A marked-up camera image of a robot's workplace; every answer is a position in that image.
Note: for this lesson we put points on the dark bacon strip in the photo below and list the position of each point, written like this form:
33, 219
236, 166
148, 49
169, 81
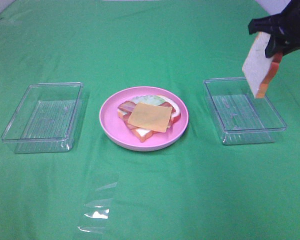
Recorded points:
127, 106

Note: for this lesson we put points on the pink round plate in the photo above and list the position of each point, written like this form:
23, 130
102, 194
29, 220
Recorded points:
117, 131

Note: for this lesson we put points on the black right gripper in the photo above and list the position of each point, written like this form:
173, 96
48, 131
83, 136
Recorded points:
284, 30

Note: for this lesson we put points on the green lettuce leaf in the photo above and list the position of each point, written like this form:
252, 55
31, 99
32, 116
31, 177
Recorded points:
154, 100

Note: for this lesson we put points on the yellow cheese slice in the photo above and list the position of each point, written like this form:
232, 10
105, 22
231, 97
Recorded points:
151, 117

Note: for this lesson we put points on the bread slice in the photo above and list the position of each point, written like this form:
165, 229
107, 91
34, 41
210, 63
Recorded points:
143, 134
257, 68

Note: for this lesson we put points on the clear plastic film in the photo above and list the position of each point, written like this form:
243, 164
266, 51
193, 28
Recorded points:
96, 207

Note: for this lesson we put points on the pink bacon strip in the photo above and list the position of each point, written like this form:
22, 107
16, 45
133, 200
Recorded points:
125, 115

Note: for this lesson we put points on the green tablecloth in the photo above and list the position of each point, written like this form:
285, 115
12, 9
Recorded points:
196, 189

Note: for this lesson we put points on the clear plastic tray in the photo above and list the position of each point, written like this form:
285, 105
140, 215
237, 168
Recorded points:
239, 117
46, 118

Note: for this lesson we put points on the clear left plastic tray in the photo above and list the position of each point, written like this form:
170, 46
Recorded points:
46, 118

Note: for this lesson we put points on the clear right plastic tray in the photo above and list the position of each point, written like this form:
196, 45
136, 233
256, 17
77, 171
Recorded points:
239, 117

